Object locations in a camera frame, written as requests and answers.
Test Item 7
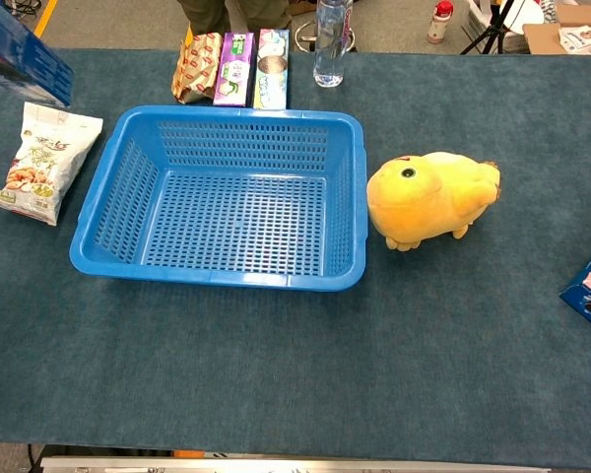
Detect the blue plastic perforated basket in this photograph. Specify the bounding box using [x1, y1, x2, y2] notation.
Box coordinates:
[69, 104, 370, 293]

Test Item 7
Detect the yellow plush toy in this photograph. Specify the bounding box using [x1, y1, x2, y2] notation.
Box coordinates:
[366, 151, 502, 252]

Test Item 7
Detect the black tripod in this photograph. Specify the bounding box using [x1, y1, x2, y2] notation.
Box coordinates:
[460, 0, 528, 55]

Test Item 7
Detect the chrome stool base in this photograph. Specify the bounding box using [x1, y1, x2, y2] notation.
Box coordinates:
[295, 19, 359, 53]

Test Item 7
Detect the clear glass cup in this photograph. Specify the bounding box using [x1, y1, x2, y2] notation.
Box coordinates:
[313, 0, 355, 89]

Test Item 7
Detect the red capped white bottle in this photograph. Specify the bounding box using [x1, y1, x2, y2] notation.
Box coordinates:
[427, 0, 455, 45]

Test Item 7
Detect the light blue cookie box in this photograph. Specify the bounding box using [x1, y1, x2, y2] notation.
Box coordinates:
[252, 28, 291, 110]

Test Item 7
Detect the brown cardboard box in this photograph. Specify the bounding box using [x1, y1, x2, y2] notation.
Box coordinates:
[521, 4, 591, 55]

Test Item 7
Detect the aluminium frame rail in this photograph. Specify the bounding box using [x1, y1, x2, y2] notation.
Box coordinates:
[38, 455, 553, 473]

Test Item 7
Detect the person in dark trousers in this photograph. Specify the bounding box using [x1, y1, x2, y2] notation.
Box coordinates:
[176, 0, 295, 35]

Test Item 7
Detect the purple white cookie box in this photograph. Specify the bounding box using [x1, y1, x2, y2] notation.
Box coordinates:
[212, 32, 256, 107]

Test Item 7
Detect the teal felt table cloth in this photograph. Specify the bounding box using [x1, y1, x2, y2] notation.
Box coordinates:
[0, 47, 591, 470]

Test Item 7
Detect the white snack bag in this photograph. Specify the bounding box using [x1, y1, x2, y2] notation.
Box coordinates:
[0, 101, 104, 227]

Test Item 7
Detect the yellow red snack packet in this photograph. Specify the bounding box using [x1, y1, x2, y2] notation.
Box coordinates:
[170, 32, 225, 104]

